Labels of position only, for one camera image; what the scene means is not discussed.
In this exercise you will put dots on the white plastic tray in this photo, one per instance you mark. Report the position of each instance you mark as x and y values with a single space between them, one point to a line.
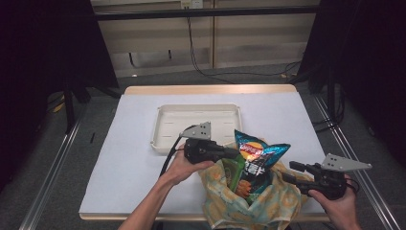
172 121

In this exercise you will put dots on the metal floor rail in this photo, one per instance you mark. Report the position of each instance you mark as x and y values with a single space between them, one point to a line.
48 179
351 140

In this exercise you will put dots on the black metal stand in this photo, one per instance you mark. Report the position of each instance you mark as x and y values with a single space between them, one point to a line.
68 105

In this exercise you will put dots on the black horizontal bar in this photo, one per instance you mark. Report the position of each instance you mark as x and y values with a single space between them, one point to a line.
198 13

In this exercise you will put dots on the person's left hand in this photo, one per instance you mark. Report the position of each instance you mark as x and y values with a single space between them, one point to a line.
180 169

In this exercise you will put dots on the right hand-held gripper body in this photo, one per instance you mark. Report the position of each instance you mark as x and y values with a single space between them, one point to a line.
328 182

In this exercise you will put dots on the white wall socket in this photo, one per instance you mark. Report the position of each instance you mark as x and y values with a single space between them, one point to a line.
191 4

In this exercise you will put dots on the blue chip bag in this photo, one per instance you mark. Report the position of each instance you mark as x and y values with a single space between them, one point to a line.
260 156

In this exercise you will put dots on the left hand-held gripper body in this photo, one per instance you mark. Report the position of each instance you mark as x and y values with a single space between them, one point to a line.
199 150

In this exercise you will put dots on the black curtain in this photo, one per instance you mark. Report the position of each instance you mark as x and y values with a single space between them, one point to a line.
38 64
367 64

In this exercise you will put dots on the white table mat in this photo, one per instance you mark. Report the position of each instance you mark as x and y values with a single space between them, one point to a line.
127 159

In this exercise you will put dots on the yellow floor object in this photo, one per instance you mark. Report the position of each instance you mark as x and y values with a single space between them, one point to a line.
59 107

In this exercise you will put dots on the person's right hand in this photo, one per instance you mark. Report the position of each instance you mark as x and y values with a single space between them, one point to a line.
343 207

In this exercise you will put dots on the orange-print teal fabric bag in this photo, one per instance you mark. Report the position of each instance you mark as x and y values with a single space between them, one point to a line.
281 204

